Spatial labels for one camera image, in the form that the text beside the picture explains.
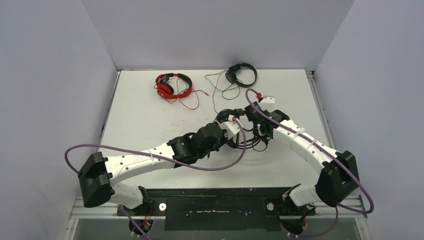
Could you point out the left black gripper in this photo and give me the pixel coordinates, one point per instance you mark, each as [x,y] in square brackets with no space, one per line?
[225,139]

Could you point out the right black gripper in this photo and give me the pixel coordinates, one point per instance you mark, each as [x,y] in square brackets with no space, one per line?
[252,112]

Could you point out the large black blue headphones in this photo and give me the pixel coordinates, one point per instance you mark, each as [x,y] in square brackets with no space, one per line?
[251,143]

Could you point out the small black headphones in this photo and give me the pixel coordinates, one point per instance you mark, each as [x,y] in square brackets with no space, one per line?
[227,85]

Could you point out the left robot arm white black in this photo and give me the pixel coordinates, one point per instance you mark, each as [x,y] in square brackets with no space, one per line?
[101,177]

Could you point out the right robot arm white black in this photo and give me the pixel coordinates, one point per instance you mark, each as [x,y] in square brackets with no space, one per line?
[338,172]

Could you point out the red headphones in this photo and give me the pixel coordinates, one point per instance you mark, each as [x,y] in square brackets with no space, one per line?
[174,87]

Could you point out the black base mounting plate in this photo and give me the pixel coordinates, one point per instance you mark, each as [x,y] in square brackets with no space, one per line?
[216,209]

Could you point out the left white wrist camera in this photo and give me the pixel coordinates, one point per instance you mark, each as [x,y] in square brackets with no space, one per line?
[230,128]

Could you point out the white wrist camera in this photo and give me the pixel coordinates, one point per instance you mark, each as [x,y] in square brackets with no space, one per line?
[265,100]
[230,128]

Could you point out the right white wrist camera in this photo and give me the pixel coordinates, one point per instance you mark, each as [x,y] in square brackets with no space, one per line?
[265,100]

